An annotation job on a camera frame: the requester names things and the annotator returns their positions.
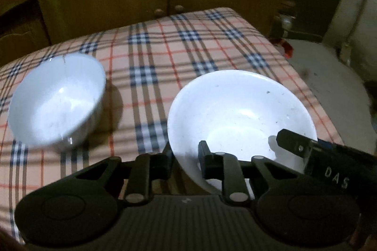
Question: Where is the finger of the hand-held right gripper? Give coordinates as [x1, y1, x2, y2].
[276, 129, 312, 173]

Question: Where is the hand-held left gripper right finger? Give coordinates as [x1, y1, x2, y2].
[198, 140, 298, 205]

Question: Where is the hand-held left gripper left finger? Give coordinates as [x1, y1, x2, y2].
[74, 143, 175, 205]

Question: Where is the small white bowl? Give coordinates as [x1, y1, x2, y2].
[167, 70, 318, 195]

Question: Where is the large pale blue bowl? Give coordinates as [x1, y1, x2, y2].
[8, 53, 107, 148]

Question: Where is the plaid tablecloth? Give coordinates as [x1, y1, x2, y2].
[0, 7, 345, 246]

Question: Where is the dark green door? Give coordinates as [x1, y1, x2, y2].
[295, 0, 354, 42]

